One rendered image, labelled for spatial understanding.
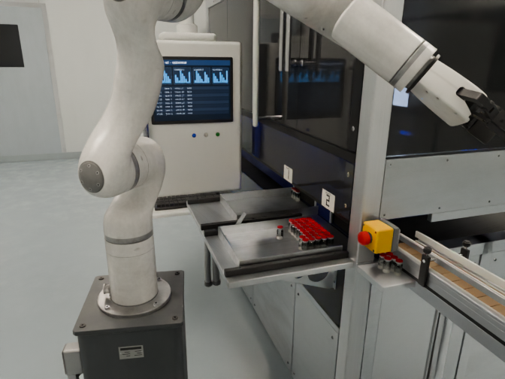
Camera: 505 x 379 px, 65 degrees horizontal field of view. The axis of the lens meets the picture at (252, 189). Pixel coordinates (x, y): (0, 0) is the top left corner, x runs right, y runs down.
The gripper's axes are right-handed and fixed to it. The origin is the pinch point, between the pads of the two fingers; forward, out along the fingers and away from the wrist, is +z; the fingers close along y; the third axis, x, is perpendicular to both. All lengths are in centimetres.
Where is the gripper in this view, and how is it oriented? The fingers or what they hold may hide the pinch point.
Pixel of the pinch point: (497, 132)
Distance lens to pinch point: 75.7
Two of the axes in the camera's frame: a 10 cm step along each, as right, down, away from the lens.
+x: 6.2, -7.6, -1.9
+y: -2.1, 0.7, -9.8
